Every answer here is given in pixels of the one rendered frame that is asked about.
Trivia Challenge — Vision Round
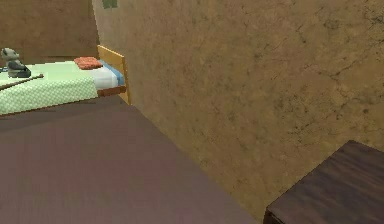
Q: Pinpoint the wooden bed with green cover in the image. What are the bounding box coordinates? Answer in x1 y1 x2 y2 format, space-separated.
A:
0 44 132 117

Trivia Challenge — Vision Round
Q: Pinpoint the orange pillow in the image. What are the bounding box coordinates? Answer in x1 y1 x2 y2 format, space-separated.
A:
73 56 104 71

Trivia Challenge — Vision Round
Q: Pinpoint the dark wooden table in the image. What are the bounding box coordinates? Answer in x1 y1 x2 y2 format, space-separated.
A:
263 139 384 224

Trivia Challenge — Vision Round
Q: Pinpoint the brown baseball bat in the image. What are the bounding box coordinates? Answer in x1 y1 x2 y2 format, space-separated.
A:
0 73 45 91

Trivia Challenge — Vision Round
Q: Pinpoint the grey teddy bear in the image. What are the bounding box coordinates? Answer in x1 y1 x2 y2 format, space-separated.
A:
0 47 32 79

